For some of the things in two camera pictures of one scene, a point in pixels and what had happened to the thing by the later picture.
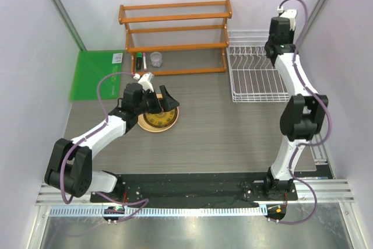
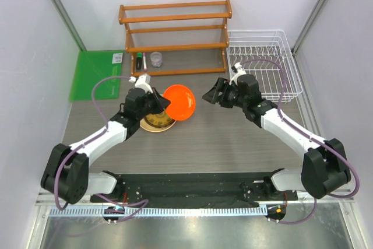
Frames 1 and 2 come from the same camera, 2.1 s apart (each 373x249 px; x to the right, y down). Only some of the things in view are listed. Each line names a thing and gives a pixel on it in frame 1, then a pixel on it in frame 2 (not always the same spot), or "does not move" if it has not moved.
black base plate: [195, 188] does not move
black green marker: [139, 60] does not move
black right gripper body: [292, 34] → [233, 98]
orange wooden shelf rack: [176, 38] does not move
